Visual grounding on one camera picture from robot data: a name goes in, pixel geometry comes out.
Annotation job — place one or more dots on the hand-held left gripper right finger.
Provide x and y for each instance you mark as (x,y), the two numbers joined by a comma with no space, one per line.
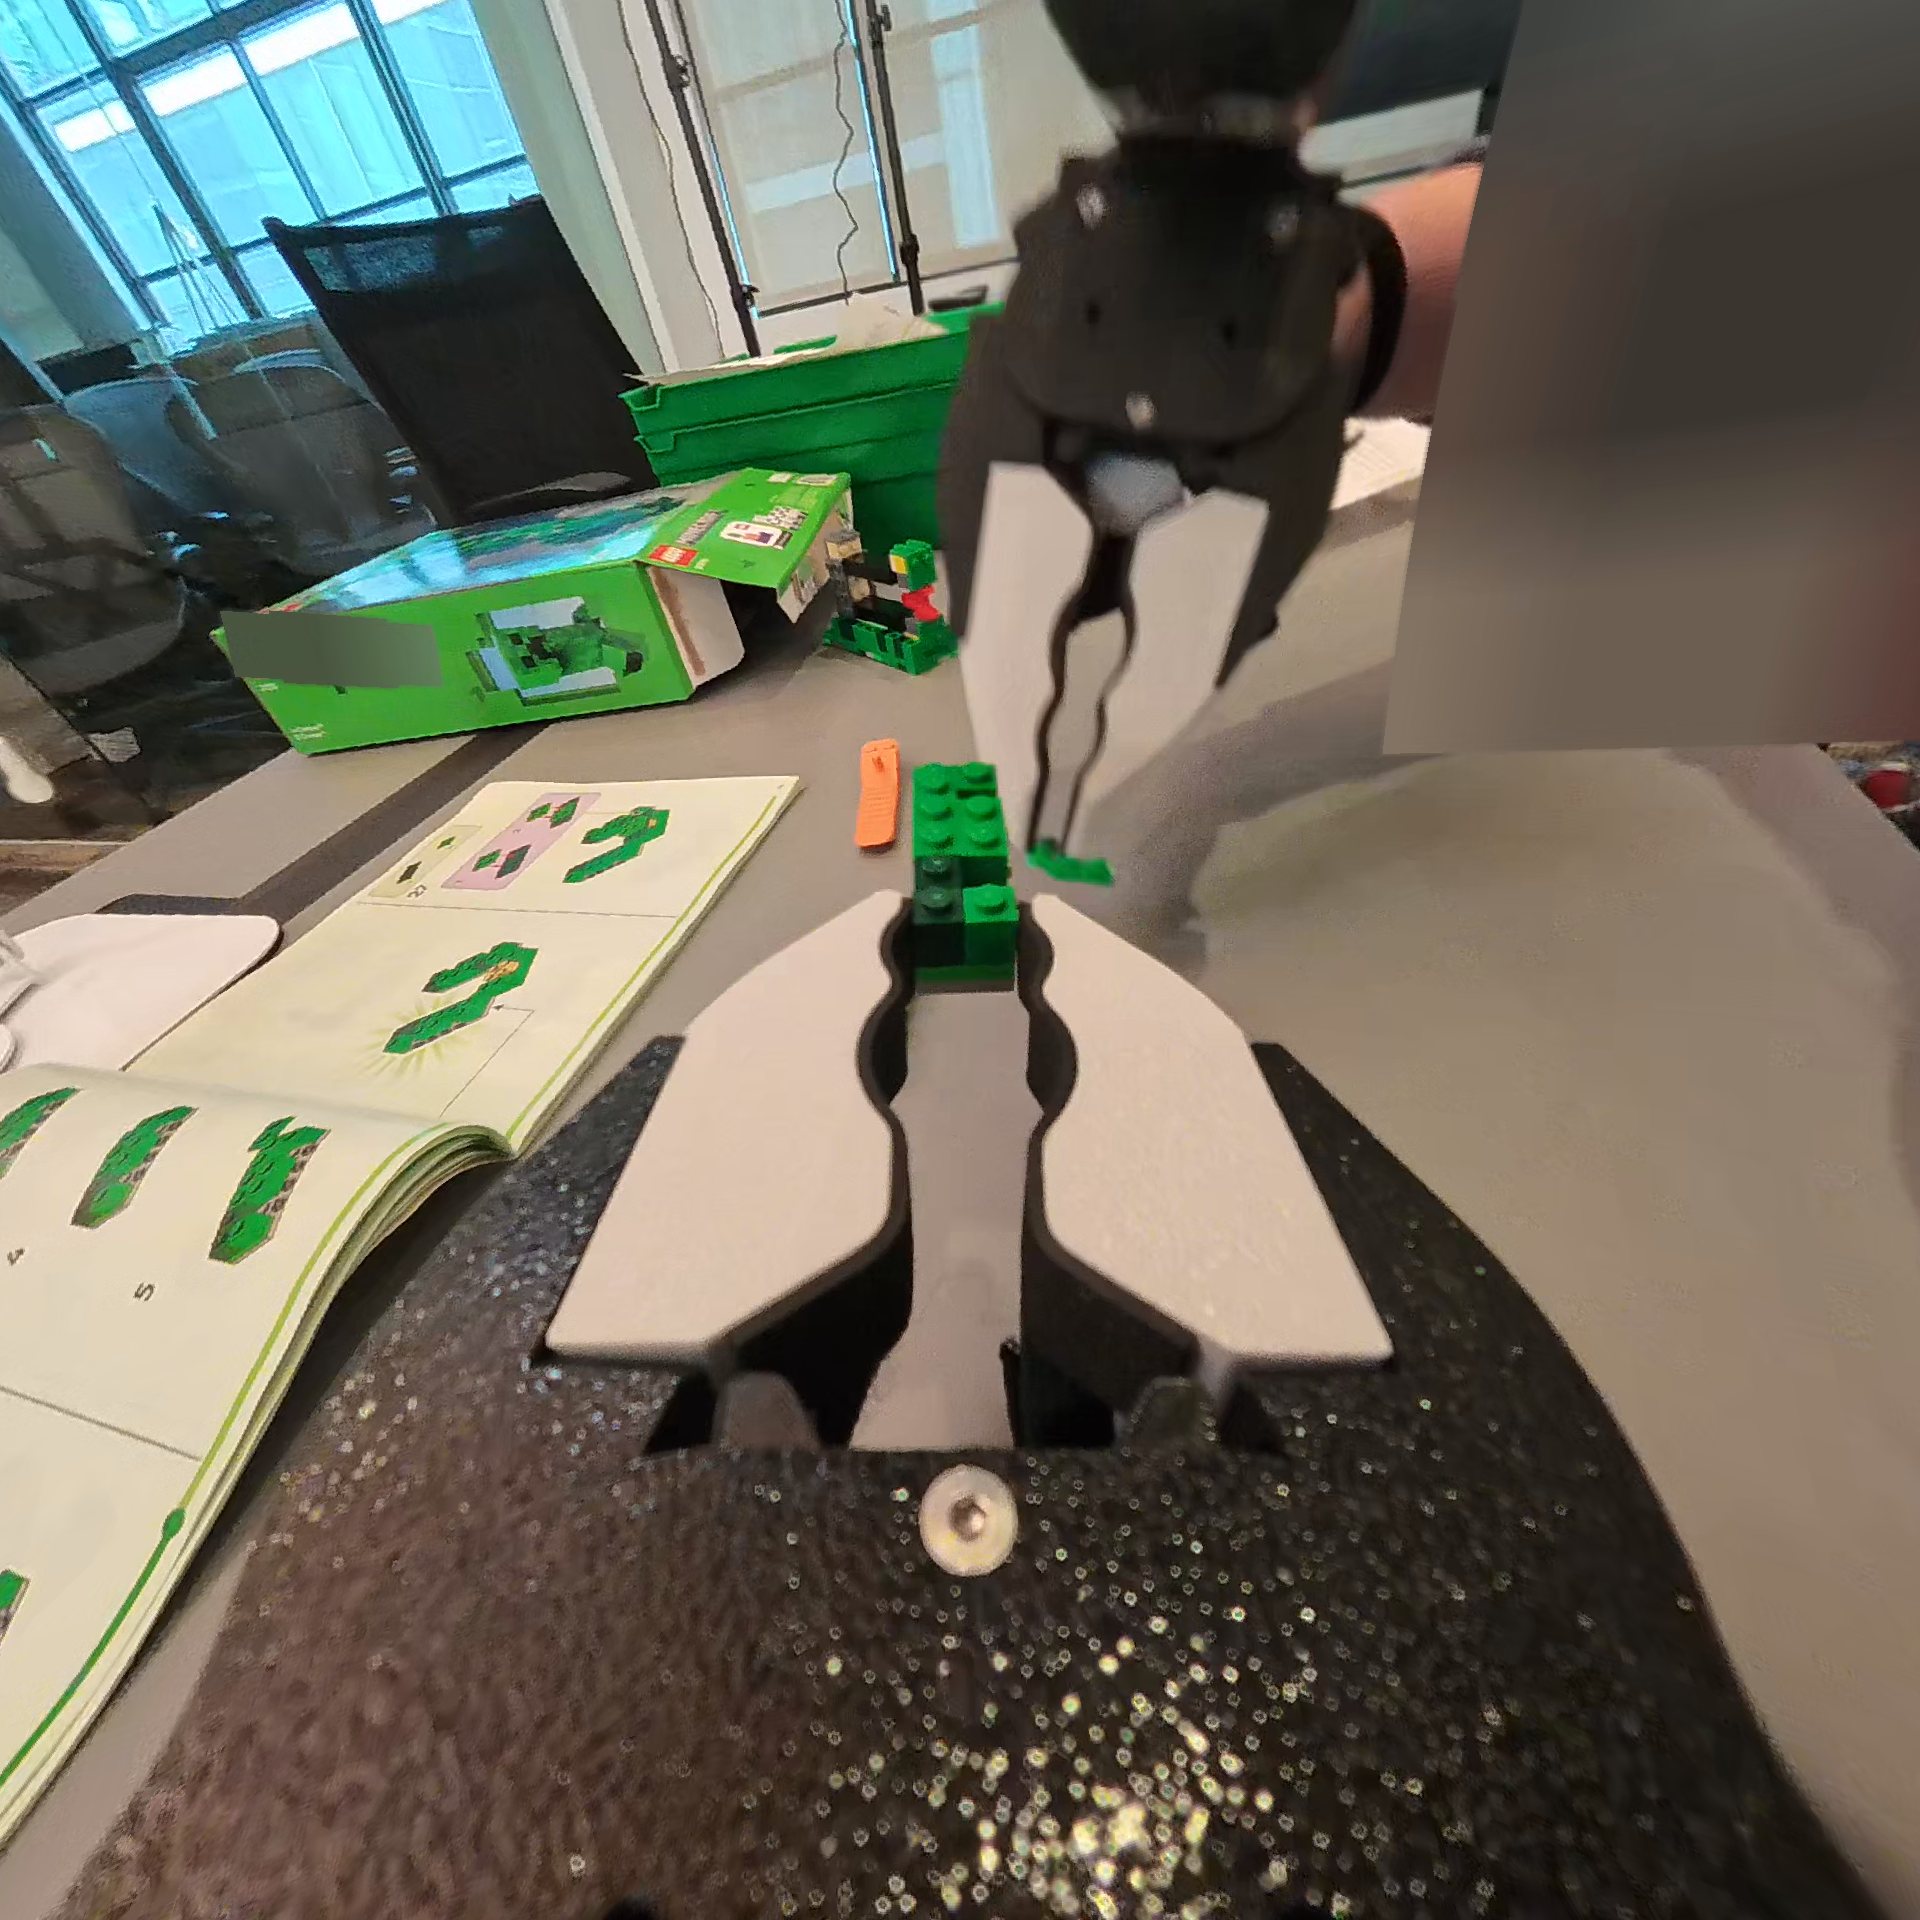
(1186,1175)

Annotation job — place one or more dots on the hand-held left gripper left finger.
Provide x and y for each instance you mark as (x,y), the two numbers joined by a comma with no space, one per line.
(752,1175)

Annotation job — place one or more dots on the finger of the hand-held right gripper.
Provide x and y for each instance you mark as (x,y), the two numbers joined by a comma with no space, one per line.
(1015,631)
(1186,596)

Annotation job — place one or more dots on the green brick block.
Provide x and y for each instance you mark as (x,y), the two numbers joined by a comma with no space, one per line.
(966,836)

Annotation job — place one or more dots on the small green brick plate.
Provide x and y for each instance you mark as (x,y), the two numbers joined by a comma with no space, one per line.
(1074,866)

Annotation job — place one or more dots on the person's right forearm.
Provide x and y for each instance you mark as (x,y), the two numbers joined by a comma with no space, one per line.
(1433,284)

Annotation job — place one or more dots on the grey desk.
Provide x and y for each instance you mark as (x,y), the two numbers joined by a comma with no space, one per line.
(1504,1019)

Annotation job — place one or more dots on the small green brick model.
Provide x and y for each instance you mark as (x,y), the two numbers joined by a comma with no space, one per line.
(895,609)

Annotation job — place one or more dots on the orange brick separator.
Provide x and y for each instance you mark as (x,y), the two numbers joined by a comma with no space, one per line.
(876,796)

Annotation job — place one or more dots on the white paper sheet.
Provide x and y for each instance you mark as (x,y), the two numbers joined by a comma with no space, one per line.
(1387,458)

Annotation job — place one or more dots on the stack of green trays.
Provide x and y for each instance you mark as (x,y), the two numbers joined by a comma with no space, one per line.
(809,412)

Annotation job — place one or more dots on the black tripod stand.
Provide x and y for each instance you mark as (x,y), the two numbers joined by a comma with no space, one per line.
(898,180)

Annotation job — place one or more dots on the open instruction booklet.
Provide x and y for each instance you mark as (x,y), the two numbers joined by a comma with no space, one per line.
(453,963)

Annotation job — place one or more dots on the green cardboard toy box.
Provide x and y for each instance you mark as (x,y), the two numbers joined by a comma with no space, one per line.
(496,631)

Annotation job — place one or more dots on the black mesh office chair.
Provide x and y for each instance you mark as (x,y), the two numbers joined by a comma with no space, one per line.
(464,357)

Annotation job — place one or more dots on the grey office chair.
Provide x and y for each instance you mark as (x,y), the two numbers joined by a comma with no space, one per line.
(189,478)

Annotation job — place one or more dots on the glass window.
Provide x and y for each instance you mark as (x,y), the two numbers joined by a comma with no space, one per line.
(268,125)

